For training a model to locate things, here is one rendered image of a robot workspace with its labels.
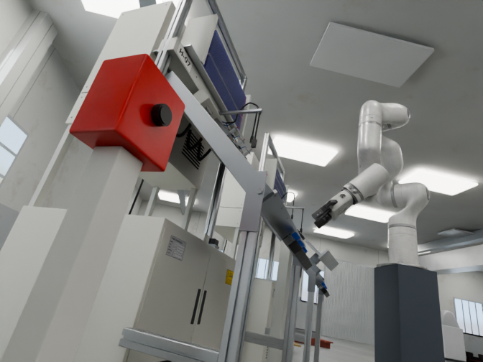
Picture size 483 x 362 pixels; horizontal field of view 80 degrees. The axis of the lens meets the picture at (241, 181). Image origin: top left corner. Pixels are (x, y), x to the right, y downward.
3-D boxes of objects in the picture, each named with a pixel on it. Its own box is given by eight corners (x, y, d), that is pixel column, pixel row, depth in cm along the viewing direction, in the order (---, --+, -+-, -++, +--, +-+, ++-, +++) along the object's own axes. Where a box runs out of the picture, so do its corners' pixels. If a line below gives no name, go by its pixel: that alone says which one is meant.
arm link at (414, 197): (392, 233, 146) (390, 190, 155) (435, 233, 134) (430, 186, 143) (384, 226, 138) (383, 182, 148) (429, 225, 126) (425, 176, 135)
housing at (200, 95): (223, 166, 172) (242, 152, 172) (184, 115, 131) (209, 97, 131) (217, 158, 176) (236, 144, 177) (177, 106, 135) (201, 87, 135)
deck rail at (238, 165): (256, 207, 81) (274, 194, 81) (255, 205, 79) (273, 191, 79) (162, 82, 118) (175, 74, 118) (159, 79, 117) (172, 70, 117)
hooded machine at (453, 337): (451, 360, 1006) (446, 312, 1067) (469, 365, 940) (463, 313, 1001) (428, 355, 1001) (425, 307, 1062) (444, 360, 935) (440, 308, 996)
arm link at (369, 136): (359, 144, 133) (356, 203, 119) (357, 121, 121) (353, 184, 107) (381, 144, 129) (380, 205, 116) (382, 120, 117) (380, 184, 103)
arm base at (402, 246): (409, 275, 140) (407, 238, 147) (439, 271, 123) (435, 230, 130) (372, 267, 139) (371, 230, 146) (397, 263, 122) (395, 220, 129)
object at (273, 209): (294, 256, 136) (306, 247, 136) (257, 207, 80) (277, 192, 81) (292, 254, 137) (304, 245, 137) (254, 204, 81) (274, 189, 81)
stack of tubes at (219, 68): (239, 132, 178) (246, 98, 189) (204, 69, 135) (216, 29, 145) (221, 133, 183) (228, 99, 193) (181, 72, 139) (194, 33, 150)
